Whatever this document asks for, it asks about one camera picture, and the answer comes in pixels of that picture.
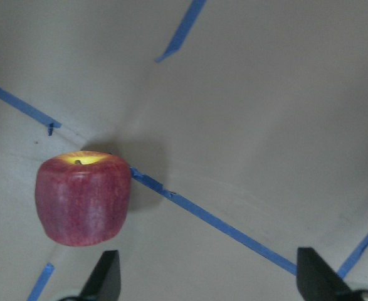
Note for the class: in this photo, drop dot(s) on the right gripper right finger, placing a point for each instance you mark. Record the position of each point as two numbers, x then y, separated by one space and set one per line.
316 280

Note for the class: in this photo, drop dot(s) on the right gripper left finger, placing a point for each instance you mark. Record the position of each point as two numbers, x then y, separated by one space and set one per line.
104 282

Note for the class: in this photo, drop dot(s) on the red apple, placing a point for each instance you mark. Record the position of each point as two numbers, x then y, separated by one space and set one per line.
82 197

